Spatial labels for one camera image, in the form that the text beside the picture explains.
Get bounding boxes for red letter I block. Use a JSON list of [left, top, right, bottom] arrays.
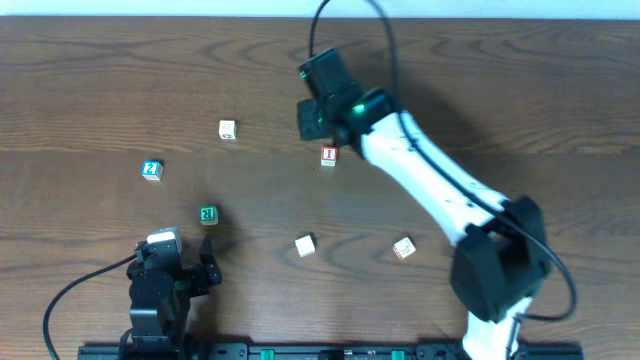
[[321, 146, 338, 167]]

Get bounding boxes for blue number 2 block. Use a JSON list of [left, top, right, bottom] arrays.
[[141, 160, 164, 181]]

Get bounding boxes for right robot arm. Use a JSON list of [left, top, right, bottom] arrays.
[[298, 49, 551, 359]]

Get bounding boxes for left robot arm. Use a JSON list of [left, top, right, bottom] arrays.
[[127, 236, 222, 359]]

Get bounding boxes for green letter R block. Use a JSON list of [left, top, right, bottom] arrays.
[[199, 205, 219, 226]]

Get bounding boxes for plain white wooden block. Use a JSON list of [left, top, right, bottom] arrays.
[[294, 235, 316, 257]]

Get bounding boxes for white block with black drawing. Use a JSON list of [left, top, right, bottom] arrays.
[[219, 120, 237, 140]]

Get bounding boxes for white block with red drawing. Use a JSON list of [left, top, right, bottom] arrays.
[[392, 237, 416, 260]]

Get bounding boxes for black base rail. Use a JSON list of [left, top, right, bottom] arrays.
[[77, 341, 585, 360]]

